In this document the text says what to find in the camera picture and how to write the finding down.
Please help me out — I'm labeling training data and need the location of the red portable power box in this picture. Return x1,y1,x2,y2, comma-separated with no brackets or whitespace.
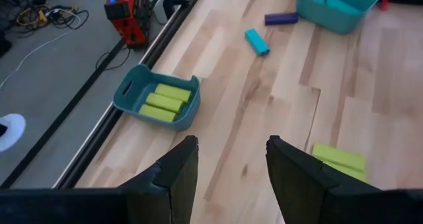
104,0,153,49

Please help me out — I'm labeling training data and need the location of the purple block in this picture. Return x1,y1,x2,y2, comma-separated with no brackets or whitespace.
264,11,300,26

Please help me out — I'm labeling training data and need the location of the yellow black cable coil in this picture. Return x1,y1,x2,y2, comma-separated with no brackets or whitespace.
15,4,90,30

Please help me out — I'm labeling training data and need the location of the black table clamp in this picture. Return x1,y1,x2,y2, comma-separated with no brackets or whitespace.
163,0,190,20

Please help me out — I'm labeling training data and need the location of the small slate-blue plastic bin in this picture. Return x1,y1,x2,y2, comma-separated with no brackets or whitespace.
112,63,202,131

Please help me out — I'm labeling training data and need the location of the large teal plastic bin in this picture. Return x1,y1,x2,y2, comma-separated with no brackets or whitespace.
295,0,383,35

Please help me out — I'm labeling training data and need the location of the white stand round base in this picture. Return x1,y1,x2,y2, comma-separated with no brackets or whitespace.
0,113,27,153

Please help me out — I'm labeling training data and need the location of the white floor cable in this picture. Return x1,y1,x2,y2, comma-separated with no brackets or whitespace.
0,11,83,90

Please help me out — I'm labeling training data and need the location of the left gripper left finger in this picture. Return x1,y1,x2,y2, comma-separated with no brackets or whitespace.
0,135,200,224

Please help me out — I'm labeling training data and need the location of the black floor cable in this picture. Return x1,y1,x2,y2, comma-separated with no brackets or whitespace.
95,47,132,72

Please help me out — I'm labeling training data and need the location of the yellow-green frog-face block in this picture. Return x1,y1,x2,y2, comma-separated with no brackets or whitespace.
311,143,367,172
138,104,178,123
322,161,368,184
145,92,186,114

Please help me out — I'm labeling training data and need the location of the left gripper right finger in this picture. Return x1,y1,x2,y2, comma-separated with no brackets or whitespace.
266,134,423,224

